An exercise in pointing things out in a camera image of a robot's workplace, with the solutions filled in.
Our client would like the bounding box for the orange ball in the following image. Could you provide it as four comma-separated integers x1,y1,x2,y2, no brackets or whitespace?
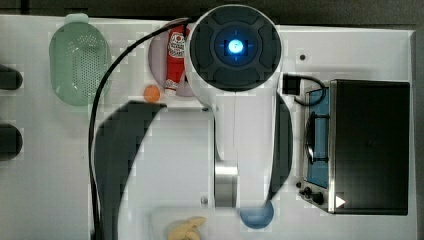
143,85,161,103

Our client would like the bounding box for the yellow banana toy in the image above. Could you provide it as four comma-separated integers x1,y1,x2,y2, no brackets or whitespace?
167,217,206,240

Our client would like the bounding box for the green perforated colander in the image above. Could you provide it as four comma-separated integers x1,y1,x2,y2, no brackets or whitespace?
49,13,111,106

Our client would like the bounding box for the small black pot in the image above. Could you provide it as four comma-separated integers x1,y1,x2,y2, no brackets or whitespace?
0,65,23,90

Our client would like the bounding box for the lilac oval plate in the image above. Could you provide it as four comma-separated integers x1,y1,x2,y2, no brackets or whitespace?
148,25,194,97

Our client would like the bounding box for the blue cup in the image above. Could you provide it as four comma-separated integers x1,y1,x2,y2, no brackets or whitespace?
239,201,274,229

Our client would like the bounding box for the red ketchup bottle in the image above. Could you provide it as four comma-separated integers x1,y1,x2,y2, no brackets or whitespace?
164,25,189,96

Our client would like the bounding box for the large black pan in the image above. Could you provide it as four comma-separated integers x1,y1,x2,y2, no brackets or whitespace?
0,124,23,161

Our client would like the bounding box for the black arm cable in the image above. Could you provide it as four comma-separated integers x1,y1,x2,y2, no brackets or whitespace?
87,17,197,240

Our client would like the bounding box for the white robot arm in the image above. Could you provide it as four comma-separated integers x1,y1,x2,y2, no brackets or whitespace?
185,4,284,210

